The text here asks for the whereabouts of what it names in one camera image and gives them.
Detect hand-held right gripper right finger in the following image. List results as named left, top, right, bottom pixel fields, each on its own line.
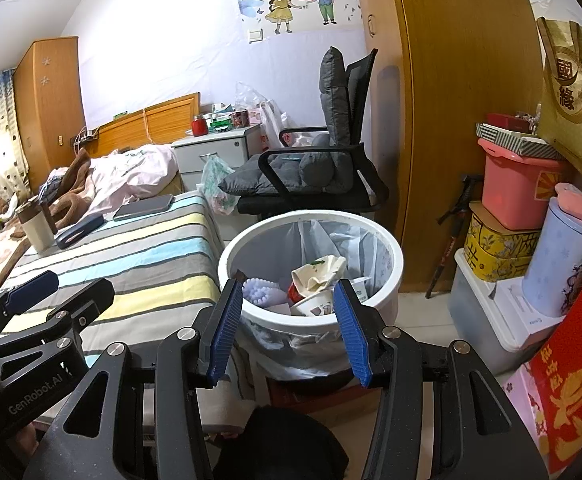
left=332, top=280, right=542, bottom=480

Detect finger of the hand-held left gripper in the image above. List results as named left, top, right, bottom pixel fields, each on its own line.
left=0, top=277, right=116, bottom=361
left=0, top=270, right=60, bottom=333

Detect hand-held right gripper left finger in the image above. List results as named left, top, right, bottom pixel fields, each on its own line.
left=24, top=277, right=244, bottom=480

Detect white yogurt cup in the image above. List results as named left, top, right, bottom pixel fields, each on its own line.
left=348, top=276, right=372, bottom=306

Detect patterned paper cup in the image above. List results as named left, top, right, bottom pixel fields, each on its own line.
left=291, top=290, right=336, bottom=317

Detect long white foam net sleeve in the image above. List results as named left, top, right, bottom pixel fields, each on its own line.
left=242, top=277, right=289, bottom=308

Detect white tissue packet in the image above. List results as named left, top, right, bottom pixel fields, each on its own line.
left=291, top=255, right=347, bottom=292

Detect white waste bin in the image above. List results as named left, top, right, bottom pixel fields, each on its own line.
left=217, top=210, right=404, bottom=381

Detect beige mug brown lid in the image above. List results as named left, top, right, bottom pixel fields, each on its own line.
left=15, top=203, right=58, bottom=253

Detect striped tablecloth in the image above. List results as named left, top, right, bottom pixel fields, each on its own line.
left=0, top=191, right=224, bottom=368

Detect dark blue glasses case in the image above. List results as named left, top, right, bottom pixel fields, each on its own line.
left=54, top=212, right=105, bottom=251

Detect clear bin liner bag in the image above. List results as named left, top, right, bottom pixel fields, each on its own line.
left=231, top=217, right=397, bottom=381

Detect blue plaid clothes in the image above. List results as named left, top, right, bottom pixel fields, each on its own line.
left=38, top=177, right=64, bottom=206

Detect dark grey tablet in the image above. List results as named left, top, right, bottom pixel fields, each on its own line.
left=112, top=194, right=174, bottom=222

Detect dark cloth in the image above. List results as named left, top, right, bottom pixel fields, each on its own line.
left=211, top=405, right=349, bottom=480

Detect white storage box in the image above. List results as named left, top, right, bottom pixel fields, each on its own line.
left=448, top=249, right=572, bottom=373

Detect black red trekking pole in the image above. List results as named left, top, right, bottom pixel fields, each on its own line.
left=426, top=174, right=482, bottom=300

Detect pink duvet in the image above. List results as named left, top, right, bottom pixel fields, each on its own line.
left=91, top=144, right=179, bottom=206

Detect green mesh plastic bag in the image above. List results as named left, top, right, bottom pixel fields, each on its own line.
left=200, top=154, right=239, bottom=216

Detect yellow patterned box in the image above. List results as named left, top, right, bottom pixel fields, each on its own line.
left=463, top=200, right=542, bottom=283

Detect grey nightstand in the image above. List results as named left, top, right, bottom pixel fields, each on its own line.
left=172, top=122, right=264, bottom=193

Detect wooden wardrobe star stickers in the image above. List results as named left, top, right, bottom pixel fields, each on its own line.
left=12, top=36, right=86, bottom=188

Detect pink floral box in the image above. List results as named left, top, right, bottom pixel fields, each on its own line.
left=503, top=365, right=552, bottom=461

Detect wooden headboard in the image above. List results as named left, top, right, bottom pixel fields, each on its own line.
left=88, top=92, right=202, bottom=158

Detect white plastic bag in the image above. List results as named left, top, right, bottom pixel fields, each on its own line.
left=258, top=100, right=292, bottom=148

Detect pink plastic bucket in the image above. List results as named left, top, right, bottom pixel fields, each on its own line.
left=478, top=137, right=572, bottom=231

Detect light blue canister pink lid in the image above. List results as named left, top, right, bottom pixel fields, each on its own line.
left=521, top=182, right=582, bottom=318

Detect grey cushioned armchair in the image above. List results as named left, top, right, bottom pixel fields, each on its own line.
left=218, top=47, right=357, bottom=196

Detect clear plastic bag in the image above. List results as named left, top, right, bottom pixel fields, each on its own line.
left=233, top=81, right=264, bottom=111

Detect red gift box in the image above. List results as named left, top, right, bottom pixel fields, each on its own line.
left=528, top=275, right=582, bottom=476

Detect black office chair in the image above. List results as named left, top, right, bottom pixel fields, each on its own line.
left=236, top=49, right=389, bottom=221

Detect large wooden wardrobe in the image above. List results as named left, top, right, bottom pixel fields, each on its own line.
left=353, top=0, right=552, bottom=296

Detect striped box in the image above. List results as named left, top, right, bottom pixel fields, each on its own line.
left=475, top=122, right=569, bottom=161

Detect dark red box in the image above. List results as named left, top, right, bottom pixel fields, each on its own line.
left=486, top=112, right=539, bottom=136

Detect gold tote bag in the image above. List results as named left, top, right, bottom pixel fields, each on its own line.
left=536, top=17, right=582, bottom=196

